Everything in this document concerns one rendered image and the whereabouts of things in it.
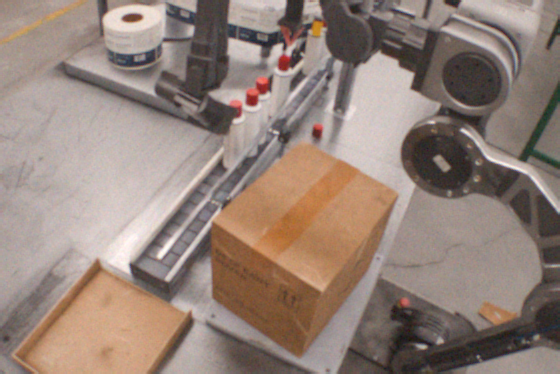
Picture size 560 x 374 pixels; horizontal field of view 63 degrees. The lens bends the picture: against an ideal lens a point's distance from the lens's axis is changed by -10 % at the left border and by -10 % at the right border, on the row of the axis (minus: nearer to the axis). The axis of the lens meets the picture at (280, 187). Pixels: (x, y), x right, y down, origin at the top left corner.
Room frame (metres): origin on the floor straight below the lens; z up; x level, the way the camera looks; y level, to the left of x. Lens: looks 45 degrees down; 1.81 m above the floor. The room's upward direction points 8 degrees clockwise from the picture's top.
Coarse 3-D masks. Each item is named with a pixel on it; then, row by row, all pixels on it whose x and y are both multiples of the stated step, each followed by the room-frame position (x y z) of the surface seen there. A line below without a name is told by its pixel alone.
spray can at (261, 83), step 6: (258, 78) 1.10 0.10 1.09; (264, 78) 1.10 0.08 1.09; (258, 84) 1.08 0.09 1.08; (264, 84) 1.08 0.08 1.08; (258, 90) 1.07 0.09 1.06; (264, 90) 1.08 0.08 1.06; (264, 96) 1.07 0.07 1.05; (270, 96) 1.09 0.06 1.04; (264, 102) 1.07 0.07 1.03; (264, 108) 1.07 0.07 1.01; (264, 114) 1.07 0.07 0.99; (264, 120) 1.07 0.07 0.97; (264, 138) 1.08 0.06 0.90; (258, 144) 1.07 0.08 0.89
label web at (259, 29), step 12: (240, 12) 1.57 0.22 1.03; (252, 12) 1.56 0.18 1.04; (264, 12) 1.55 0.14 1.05; (276, 12) 1.56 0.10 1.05; (312, 12) 1.68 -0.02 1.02; (228, 24) 1.59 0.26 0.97; (240, 24) 1.57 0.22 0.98; (252, 24) 1.56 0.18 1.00; (264, 24) 1.55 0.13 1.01; (276, 24) 1.57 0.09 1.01; (228, 36) 1.59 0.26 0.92; (240, 36) 1.57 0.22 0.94; (252, 36) 1.56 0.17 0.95; (264, 36) 1.55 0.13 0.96; (276, 36) 1.57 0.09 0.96; (300, 36) 1.65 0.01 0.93
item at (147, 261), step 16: (320, 80) 1.47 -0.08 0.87; (288, 96) 1.32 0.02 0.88; (304, 96) 1.34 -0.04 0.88; (288, 112) 1.24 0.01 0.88; (272, 128) 1.15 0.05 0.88; (256, 160) 1.01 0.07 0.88; (208, 176) 0.92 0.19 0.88; (240, 176) 0.93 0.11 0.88; (208, 192) 0.86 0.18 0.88; (224, 192) 0.87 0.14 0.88; (192, 208) 0.80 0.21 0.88; (208, 208) 0.81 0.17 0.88; (176, 224) 0.74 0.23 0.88; (192, 224) 0.75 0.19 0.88; (160, 240) 0.69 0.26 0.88; (192, 240) 0.70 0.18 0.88; (144, 256) 0.63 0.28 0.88; (176, 256) 0.65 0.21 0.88; (160, 272) 0.60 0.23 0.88
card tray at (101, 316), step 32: (96, 288) 0.55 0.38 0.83; (128, 288) 0.57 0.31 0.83; (64, 320) 0.46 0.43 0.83; (96, 320) 0.47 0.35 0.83; (128, 320) 0.49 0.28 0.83; (160, 320) 0.51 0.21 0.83; (32, 352) 0.37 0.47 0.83; (64, 352) 0.38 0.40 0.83; (96, 352) 0.40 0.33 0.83; (128, 352) 0.42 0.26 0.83; (160, 352) 0.41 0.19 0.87
